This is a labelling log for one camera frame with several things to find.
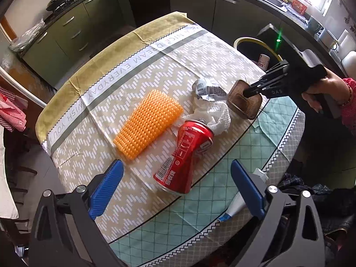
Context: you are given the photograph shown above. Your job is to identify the person's right hand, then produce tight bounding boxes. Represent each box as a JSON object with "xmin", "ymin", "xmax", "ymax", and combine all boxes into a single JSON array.
[{"xmin": 302, "ymin": 68, "xmax": 354, "ymax": 114}]

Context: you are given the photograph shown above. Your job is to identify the blue trash bin yellow rim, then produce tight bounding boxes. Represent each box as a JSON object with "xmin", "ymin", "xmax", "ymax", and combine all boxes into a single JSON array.
[{"xmin": 233, "ymin": 37, "xmax": 284, "ymax": 70}]

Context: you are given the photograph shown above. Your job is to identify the person's dark clothing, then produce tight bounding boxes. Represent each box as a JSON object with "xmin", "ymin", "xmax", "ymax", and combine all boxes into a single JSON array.
[{"xmin": 278, "ymin": 172, "xmax": 356, "ymax": 267}]

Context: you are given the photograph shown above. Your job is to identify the white toothpaste tube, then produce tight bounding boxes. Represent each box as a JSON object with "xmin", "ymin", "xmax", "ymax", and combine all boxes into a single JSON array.
[{"xmin": 218, "ymin": 168, "xmax": 269, "ymax": 223}]

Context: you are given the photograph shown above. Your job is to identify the dark wooden chair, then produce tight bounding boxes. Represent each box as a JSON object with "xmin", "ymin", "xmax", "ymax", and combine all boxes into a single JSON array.
[{"xmin": 4, "ymin": 133, "xmax": 56, "ymax": 256}]

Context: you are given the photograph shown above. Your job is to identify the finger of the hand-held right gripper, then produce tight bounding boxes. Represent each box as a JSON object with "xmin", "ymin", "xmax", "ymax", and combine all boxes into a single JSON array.
[
  {"xmin": 252, "ymin": 61, "xmax": 290, "ymax": 87},
  {"xmin": 244, "ymin": 82, "xmax": 290, "ymax": 99}
]

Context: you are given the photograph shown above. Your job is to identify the black wok with lid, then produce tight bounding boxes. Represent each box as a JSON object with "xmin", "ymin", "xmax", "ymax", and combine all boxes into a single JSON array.
[{"xmin": 46, "ymin": 0, "xmax": 70, "ymax": 12}]

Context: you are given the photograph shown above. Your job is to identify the green cup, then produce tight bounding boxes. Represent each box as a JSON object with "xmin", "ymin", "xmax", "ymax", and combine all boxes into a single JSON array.
[{"xmin": 307, "ymin": 17, "xmax": 323, "ymax": 34}]

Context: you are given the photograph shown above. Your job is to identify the silver foil wrapper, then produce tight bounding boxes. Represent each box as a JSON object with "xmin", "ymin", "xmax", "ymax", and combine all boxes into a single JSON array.
[{"xmin": 192, "ymin": 77, "xmax": 229, "ymax": 101}]

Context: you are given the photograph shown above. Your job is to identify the black kitchen countertop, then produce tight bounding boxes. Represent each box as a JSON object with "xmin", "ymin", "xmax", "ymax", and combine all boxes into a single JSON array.
[{"xmin": 8, "ymin": 0, "xmax": 356, "ymax": 70}]

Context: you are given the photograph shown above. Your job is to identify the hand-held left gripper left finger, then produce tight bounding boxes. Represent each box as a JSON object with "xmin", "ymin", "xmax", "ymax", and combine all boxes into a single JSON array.
[{"xmin": 29, "ymin": 159, "xmax": 124, "ymax": 267}]

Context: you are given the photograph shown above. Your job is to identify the brown plastic tray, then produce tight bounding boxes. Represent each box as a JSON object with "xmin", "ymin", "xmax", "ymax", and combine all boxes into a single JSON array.
[{"xmin": 227, "ymin": 80, "xmax": 263, "ymax": 121}]

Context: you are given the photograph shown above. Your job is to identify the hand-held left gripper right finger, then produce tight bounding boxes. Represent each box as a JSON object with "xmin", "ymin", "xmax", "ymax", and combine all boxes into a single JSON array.
[{"xmin": 230, "ymin": 159, "xmax": 326, "ymax": 267}]

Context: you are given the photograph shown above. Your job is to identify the red soda can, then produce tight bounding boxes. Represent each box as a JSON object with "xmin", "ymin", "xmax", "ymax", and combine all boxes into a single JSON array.
[{"xmin": 153, "ymin": 119, "xmax": 214, "ymax": 194}]

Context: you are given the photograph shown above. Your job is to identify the black gas stove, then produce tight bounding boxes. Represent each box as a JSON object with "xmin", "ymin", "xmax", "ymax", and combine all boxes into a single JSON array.
[{"xmin": 43, "ymin": 0, "xmax": 110, "ymax": 20}]

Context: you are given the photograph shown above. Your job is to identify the white container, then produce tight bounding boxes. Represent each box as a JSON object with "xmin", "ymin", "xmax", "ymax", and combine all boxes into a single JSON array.
[
  {"xmin": 318, "ymin": 28, "xmax": 337, "ymax": 48},
  {"xmin": 338, "ymin": 29, "xmax": 356, "ymax": 52}
]

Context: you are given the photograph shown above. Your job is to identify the person's right forearm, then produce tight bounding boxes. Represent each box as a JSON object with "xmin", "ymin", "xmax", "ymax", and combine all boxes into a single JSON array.
[{"xmin": 338, "ymin": 78, "xmax": 356, "ymax": 134}]

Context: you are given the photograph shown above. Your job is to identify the green lower kitchen cabinets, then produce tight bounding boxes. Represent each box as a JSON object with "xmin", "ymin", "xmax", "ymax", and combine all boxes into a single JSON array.
[{"xmin": 21, "ymin": 0, "xmax": 306, "ymax": 89}]

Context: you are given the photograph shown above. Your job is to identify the red box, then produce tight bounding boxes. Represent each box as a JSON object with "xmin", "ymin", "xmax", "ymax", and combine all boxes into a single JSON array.
[{"xmin": 292, "ymin": 0, "xmax": 309, "ymax": 14}]

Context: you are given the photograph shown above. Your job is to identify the clear plastic bag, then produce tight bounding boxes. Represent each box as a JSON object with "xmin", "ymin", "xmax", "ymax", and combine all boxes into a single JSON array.
[{"xmin": 10, "ymin": 19, "xmax": 46, "ymax": 52}]

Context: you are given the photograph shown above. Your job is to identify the white crumpled tissue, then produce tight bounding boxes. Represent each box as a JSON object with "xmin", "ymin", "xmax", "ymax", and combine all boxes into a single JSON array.
[{"xmin": 182, "ymin": 99, "xmax": 231, "ymax": 135}]

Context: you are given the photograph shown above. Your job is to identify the orange spiky plastic mat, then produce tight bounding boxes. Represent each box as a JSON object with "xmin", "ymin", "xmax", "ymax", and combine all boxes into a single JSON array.
[{"xmin": 113, "ymin": 89, "xmax": 184, "ymax": 160}]

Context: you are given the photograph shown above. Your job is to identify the white hanging sheet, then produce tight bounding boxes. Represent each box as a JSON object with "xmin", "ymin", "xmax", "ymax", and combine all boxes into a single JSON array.
[{"xmin": 0, "ymin": 125, "xmax": 20, "ymax": 220}]

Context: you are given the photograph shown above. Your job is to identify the pink checked apron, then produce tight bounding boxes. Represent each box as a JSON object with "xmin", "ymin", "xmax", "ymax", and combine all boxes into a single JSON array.
[{"xmin": 0, "ymin": 86, "xmax": 28, "ymax": 132}]

